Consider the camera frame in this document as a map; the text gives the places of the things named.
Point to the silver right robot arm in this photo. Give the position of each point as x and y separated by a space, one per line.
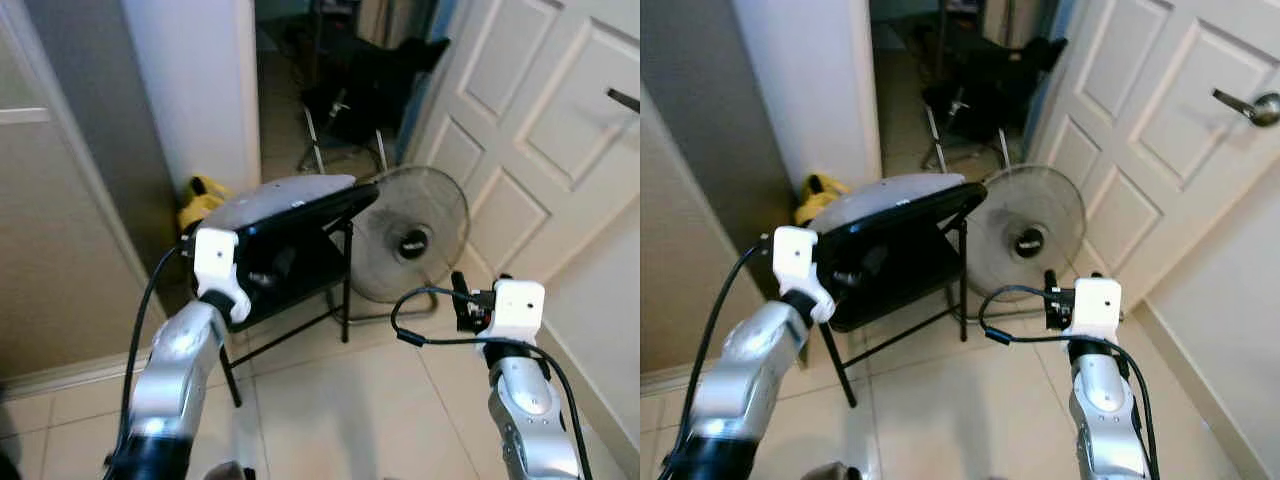
1105 400
525 410

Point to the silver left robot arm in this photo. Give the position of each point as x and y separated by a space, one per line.
750 370
175 370

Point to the black folding chair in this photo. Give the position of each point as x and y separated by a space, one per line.
320 250
900 250

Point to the round floor fan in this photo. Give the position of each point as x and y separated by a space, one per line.
1028 242
412 243

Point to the yellow object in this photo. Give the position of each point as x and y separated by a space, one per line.
815 192
200 205

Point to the metal rack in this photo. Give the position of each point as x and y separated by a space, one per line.
935 140
318 150

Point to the beige wardrobe door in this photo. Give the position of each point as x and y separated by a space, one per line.
60 230
690 300

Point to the white panelled door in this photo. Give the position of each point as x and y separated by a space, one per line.
540 120
1150 110

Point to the black bag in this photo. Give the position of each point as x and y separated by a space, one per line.
370 90
990 85

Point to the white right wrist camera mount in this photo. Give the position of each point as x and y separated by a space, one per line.
520 305
1098 300

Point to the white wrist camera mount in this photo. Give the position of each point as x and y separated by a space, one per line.
1098 300
520 305
215 258
795 255

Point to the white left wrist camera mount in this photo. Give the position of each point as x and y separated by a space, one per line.
215 258
795 255

